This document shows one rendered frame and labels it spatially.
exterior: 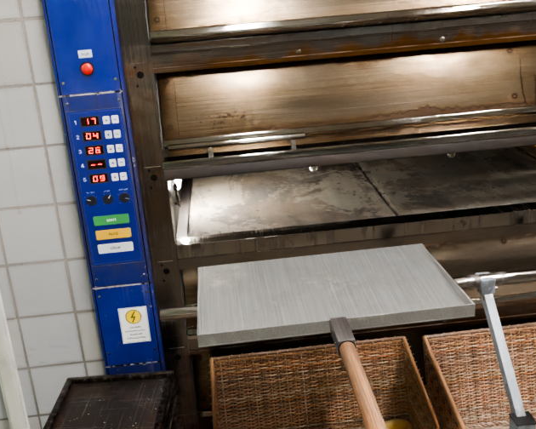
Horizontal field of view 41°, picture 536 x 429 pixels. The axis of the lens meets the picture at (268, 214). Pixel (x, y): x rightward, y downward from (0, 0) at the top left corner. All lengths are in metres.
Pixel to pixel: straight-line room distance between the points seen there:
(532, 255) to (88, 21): 1.33
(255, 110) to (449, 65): 0.51
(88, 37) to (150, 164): 0.34
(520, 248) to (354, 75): 0.69
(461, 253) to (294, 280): 0.60
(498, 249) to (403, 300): 0.62
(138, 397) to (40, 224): 0.51
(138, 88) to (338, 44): 0.50
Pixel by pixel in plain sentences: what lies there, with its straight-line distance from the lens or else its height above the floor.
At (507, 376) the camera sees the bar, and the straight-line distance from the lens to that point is 1.61.
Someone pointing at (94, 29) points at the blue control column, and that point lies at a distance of 1.77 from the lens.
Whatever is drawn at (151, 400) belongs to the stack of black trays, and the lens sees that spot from 1.84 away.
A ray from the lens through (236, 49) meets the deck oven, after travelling 1.79.
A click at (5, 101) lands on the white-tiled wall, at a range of 1.87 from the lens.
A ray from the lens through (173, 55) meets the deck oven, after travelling 1.79.
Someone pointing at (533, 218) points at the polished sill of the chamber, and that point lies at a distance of 2.08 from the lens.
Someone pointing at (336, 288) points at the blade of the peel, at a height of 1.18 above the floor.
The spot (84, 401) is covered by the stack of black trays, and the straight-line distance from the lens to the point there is 1.89.
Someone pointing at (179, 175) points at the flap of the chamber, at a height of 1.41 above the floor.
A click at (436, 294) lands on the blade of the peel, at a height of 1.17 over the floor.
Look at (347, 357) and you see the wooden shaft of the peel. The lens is 1.30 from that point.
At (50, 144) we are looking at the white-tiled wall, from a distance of 1.86.
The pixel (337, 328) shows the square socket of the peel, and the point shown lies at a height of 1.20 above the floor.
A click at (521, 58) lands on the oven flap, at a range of 1.97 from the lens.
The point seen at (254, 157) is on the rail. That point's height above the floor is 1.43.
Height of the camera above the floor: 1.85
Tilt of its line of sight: 19 degrees down
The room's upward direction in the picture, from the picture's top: 5 degrees counter-clockwise
